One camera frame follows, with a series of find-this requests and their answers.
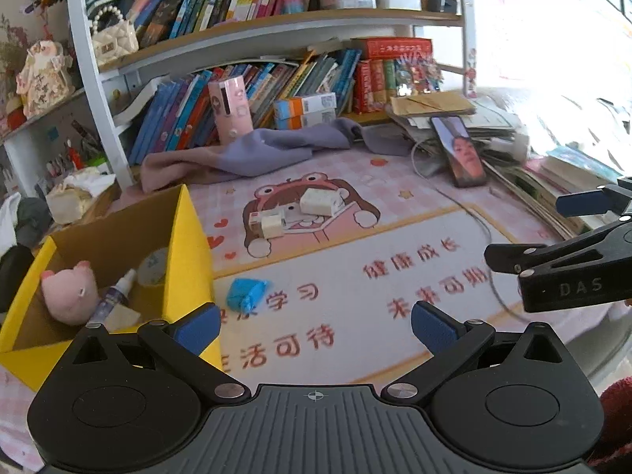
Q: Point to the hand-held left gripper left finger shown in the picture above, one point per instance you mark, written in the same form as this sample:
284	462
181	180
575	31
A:
197	331

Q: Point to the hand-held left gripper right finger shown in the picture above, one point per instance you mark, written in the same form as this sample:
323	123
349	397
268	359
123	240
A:
434	331

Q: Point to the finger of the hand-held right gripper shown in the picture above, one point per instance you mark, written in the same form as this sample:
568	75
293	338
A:
523	256
580	202

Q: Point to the blue wrapper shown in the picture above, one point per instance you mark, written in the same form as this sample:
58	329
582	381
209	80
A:
247	294

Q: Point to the yellow tape roll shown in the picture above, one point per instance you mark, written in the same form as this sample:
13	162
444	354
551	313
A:
148	277

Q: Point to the yellow cardboard box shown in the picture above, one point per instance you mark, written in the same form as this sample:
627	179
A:
190	256

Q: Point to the small spray bottle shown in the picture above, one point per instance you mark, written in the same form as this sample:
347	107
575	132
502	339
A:
111	301

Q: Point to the small cream box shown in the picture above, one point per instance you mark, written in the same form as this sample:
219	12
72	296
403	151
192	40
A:
269	224
321	202

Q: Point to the pink pig plush toy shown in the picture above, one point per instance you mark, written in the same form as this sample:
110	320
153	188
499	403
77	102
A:
64	296

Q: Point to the stack of papers and books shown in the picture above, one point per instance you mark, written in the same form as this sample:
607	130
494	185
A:
543	177

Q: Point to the pink checked tablecloth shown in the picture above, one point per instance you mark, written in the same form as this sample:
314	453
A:
395	237

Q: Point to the black smartphone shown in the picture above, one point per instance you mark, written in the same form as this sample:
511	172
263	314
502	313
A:
461	153

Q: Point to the red fuzzy garment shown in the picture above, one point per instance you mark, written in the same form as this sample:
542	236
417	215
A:
617	419

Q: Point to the brown envelope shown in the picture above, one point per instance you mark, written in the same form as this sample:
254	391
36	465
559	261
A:
434	103

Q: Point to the cream tissue pack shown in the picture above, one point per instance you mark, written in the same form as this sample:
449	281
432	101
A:
69	202

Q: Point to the purple cloth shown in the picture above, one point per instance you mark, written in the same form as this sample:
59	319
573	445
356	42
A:
266	150

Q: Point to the pile of clothes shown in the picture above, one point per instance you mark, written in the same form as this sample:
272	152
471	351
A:
24	217

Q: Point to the colourful figure bunch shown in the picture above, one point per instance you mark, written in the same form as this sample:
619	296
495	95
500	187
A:
414	74

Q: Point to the pens in holder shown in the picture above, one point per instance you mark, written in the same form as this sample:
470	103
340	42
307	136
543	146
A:
74	155

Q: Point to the slanted row of books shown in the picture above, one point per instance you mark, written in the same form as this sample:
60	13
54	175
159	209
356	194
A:
187	108

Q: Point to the red book set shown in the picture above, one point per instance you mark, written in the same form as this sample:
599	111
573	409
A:
370	84

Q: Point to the orange and white carton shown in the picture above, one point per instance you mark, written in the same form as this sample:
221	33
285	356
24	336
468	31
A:
303	103
303	121

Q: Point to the white bookshelf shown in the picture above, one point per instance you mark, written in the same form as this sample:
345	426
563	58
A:
96	84

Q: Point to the white quilted handbag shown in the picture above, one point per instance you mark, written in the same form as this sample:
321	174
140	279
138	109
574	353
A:
116	42

